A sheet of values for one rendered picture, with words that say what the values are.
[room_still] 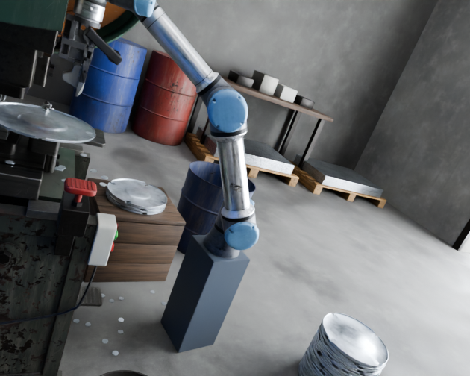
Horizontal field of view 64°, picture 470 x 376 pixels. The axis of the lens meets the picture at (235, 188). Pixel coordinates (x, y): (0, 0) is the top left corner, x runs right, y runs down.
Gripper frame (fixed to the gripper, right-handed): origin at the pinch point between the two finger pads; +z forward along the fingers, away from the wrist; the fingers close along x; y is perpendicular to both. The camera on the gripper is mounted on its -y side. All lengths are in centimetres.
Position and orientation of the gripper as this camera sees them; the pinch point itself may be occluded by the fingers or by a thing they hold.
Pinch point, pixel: (80, 92)
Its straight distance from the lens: 121.2
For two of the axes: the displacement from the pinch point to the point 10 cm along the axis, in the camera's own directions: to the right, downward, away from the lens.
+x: 3.6, 4.4, -8.2
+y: -8.7, -1.7, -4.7
